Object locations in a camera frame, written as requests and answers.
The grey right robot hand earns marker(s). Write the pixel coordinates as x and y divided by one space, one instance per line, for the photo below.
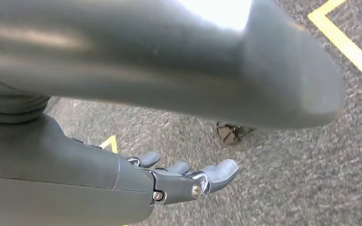
137 62

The yellow floor tape square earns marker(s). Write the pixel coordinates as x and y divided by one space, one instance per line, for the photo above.
113 138
349 47

